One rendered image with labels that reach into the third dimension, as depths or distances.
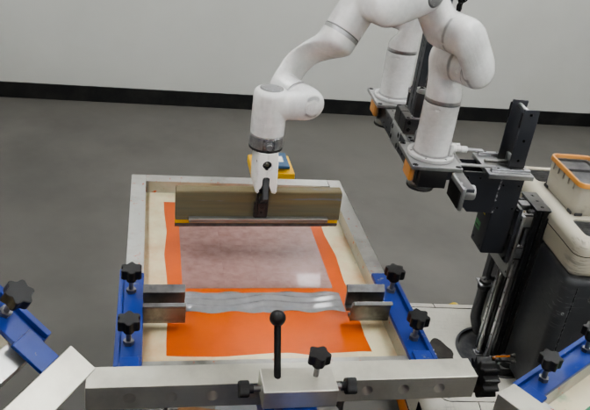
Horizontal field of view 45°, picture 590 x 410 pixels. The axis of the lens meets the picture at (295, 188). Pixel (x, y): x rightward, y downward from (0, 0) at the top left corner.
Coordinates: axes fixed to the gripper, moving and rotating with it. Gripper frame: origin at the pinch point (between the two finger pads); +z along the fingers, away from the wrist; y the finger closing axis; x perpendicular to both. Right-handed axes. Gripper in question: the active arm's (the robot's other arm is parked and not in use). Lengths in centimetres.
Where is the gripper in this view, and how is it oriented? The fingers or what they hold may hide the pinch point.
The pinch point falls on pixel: (259, 205)
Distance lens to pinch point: 163.8
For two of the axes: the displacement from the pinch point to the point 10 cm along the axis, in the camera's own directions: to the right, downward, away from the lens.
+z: -1.1, 8.8, 4.6
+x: -9.8, -0.2, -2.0
